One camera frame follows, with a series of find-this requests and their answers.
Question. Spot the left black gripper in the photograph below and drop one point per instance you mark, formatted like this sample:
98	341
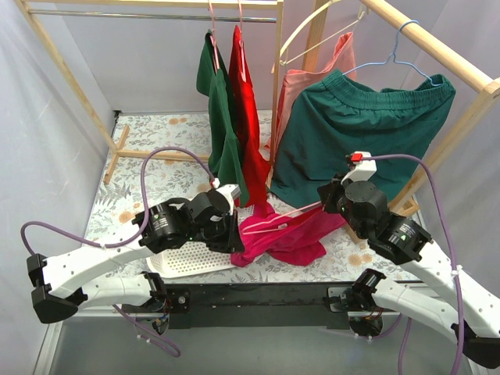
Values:
233	235

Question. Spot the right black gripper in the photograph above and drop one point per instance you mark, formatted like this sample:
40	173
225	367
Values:
326	196

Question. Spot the pink wire hanger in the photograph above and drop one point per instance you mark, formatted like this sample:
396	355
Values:
252	229

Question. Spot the magenta t shirt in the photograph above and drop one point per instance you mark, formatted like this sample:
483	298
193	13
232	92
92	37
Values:
296	241

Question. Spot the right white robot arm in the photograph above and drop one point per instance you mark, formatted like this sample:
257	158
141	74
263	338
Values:
465	311

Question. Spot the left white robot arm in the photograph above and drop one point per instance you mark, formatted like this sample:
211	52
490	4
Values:
67	283

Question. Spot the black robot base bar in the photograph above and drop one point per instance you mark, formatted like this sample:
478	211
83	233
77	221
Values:
263	305

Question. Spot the dark green t shirt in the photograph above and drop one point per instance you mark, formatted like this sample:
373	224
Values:
226	157

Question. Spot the red t shirt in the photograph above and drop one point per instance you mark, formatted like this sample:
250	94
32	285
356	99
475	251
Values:
255	168

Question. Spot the cream wooden hanger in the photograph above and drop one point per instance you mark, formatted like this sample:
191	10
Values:
316	22

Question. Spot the pink hanger under green shirt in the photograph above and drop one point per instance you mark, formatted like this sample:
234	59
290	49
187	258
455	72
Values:
213	37

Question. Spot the pink hanger under red shirt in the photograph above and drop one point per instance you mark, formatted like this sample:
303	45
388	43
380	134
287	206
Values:
241	43

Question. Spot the right wooden clothes rack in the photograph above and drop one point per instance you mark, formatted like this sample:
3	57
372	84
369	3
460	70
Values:
467	179

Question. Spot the wooden clothes rack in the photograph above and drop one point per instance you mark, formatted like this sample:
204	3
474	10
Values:
116	148
467	179

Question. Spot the white perforated plastic basket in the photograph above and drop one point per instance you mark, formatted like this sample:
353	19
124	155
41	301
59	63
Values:
193	258

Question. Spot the floral table cloth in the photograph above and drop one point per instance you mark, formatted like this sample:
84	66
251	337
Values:
117	202

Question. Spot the teal green shorts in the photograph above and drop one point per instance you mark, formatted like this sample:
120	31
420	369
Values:
338	116

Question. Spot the salmon pink garment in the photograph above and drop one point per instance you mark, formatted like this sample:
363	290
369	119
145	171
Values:
296	81

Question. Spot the left wooden clothes rack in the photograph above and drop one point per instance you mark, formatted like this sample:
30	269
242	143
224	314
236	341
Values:
116	148

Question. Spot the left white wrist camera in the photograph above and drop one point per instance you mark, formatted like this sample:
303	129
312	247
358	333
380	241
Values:
231	192

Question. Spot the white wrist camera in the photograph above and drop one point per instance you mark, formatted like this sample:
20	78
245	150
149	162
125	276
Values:
361	167
231	192

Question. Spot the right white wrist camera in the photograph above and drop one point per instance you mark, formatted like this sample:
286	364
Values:
361	167

